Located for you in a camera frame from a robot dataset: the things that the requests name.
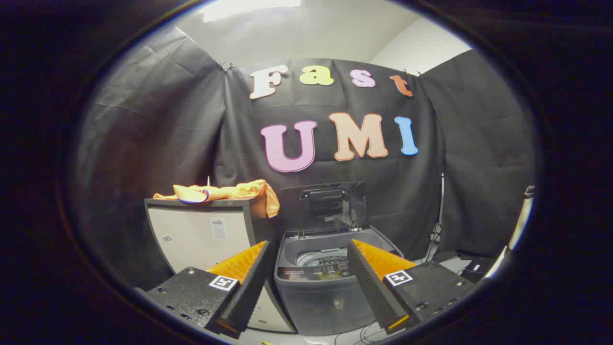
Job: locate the orange cloth garment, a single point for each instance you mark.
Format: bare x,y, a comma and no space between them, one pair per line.
230,191

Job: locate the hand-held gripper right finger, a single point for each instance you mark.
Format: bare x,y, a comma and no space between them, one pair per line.
368,282

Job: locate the white cabinet with grey top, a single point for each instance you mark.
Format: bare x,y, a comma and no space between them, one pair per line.
191,235

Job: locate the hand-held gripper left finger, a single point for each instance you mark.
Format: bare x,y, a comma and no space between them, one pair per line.
249,287

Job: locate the grey washing machine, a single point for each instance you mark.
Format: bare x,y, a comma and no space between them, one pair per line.
316,302

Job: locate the black backdrop cloth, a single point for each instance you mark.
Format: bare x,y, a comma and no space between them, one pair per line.
158,134

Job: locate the white pole with black cap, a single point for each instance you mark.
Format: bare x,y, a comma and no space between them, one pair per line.
522,220

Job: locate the dark washing machine lid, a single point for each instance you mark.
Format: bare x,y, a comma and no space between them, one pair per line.
330,206

